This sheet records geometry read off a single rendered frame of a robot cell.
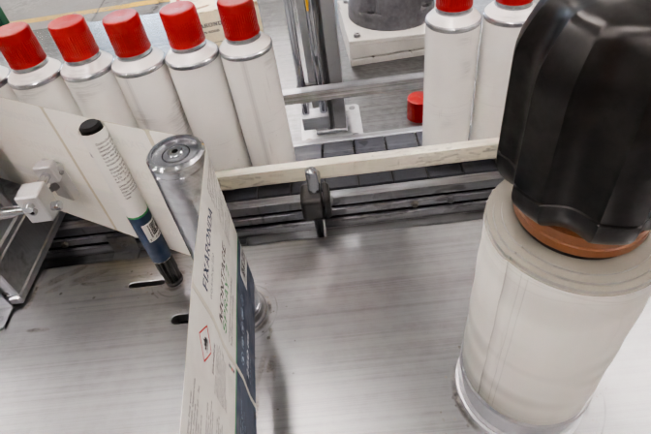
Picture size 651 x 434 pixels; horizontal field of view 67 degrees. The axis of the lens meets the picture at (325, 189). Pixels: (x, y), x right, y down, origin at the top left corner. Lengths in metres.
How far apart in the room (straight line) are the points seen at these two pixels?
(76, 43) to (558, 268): 0.44
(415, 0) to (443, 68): 0.38
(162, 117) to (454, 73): 0.29
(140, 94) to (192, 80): 0.05
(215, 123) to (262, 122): 0.05
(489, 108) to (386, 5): 0.37
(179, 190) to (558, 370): 0.24
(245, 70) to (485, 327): 0.31
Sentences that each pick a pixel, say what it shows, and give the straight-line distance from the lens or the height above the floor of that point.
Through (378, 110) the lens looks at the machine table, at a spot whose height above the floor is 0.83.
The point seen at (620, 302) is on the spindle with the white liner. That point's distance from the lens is 0.26.
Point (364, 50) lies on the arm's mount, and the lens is 0.85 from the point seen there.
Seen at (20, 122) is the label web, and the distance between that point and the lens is 0.49.
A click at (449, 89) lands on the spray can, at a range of 0.51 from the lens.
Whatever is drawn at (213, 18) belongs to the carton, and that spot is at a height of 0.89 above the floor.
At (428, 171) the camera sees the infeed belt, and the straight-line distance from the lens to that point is 0.56.
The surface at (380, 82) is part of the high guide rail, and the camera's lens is 0.55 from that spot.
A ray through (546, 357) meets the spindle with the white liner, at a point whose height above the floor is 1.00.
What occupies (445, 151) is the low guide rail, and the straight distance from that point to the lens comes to 0.53.
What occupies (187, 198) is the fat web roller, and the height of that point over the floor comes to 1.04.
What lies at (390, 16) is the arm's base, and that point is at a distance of 0.85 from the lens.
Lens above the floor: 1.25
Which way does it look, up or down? 43 degrees down
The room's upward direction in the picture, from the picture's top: 9 degrees counter-clockwise
